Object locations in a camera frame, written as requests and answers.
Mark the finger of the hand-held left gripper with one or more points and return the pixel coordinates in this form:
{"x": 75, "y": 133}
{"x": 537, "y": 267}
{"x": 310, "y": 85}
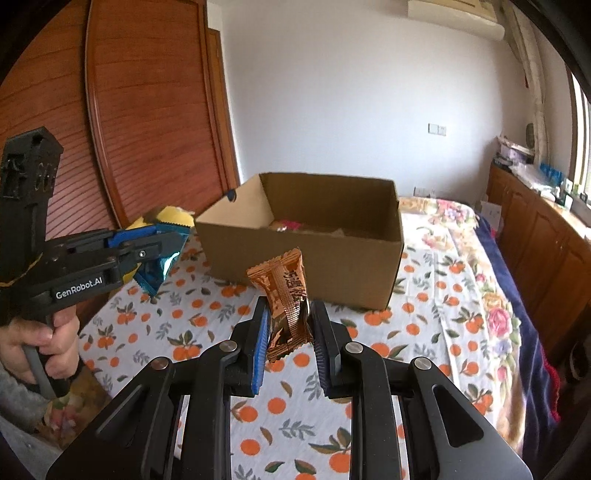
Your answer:
{"x": 141, "y": 254}
{"x": 131, "y": 236}

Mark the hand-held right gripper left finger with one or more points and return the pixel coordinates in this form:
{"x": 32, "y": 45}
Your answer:
{"x": 261, "y": 353}

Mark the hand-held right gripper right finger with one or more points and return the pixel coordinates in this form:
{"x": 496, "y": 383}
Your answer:
{"x": 321, "y": 357}

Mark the shiny blue snack packet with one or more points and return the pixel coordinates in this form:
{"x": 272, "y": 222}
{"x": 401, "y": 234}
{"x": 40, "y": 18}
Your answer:
{"x": 157, "y": 273}

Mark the copper brown snack packet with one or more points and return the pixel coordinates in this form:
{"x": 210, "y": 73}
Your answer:
{"x": 281, "y": 295}

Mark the brown cardboard box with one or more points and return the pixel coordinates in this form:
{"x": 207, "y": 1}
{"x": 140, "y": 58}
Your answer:
{"x": 300, "y": 261}

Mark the pink snack packet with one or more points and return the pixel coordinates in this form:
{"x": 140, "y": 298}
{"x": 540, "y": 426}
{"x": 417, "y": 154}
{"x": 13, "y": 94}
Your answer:
{"x": 288, "y": 225}

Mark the person's left forearm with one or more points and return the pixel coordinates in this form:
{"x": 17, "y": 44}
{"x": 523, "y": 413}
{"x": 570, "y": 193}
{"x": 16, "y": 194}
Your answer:
{"x": 18, "y": 415}

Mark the person's left hand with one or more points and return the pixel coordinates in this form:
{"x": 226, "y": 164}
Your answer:
{"x": 64, "y": 337}

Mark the yellow pillow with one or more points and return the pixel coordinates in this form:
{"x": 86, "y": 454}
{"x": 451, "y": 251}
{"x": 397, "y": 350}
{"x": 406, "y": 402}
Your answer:
{"x": 178, "y": 213}

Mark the orange fruit print bedsheet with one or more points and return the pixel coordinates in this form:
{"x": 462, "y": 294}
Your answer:
{"x": 415, "y": 300}

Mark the brown patterned cloth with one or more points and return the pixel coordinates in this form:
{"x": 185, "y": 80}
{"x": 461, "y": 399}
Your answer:
{"x": 85, "y": 401}

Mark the wooden wardrobe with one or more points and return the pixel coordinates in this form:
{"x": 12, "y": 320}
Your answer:
{"x": 152, "y": 115}

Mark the floral blanket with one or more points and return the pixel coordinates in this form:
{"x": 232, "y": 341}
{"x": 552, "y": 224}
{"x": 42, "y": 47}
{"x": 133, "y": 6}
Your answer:
{"x": 461, "y": 221}

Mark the dark blue blanket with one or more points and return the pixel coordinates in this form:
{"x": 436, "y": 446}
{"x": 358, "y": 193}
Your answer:
{"x": 531, "y": 332}

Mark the long wooden cabinet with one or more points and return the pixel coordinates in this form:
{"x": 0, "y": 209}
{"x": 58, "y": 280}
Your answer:
{"x": 545, "y": 240}

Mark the stack of boxes and papers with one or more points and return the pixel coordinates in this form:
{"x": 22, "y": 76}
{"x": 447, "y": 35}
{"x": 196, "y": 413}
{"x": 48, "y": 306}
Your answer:
{"x": 510, "y": 154}

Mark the row of blue bottles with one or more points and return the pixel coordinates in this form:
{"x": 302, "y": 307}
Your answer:
{"x": 551, "y": 174}

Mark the patterned curtain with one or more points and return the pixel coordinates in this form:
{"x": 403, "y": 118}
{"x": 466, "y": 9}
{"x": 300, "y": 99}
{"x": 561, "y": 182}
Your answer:
{"x": 531, "y": 83}

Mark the white air conditioner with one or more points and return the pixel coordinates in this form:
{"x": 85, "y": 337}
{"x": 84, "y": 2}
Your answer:
{"x": 457, "y": 16}

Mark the white wall switch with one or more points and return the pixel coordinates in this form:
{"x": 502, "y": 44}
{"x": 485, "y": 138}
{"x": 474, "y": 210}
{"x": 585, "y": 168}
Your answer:
{"x": 437, "y": 129}

